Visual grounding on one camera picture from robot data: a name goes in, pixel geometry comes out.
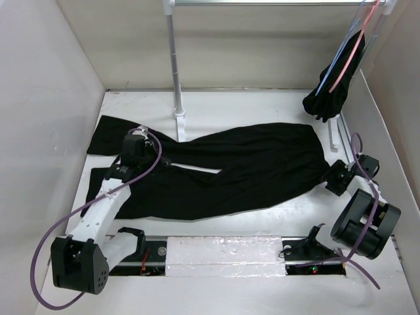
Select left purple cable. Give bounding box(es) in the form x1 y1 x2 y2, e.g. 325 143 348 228
30 128 163 311

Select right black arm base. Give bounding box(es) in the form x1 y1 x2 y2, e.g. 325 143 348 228
279 239 346 276

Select black garment on hanger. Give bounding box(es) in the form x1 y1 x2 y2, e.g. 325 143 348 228
303 31 365 123

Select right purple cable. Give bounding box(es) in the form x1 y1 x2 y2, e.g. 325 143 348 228
337 133 381 290

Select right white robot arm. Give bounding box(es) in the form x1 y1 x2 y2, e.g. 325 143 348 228
322 154 401 260

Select black trousers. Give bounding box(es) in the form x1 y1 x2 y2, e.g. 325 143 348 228
85 114 332 222

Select purple cable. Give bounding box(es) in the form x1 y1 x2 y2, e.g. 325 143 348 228
337 133 381 290
30 128 163 311

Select silver clothes rack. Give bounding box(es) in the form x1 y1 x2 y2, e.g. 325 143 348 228
163 1 397 142

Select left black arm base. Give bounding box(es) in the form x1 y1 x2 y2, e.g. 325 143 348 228
110 236 167 276

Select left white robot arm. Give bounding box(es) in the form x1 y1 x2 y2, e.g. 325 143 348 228
51 127 163 295

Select blue clothes hanger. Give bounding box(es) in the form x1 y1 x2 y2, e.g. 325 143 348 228
315 1 365 96

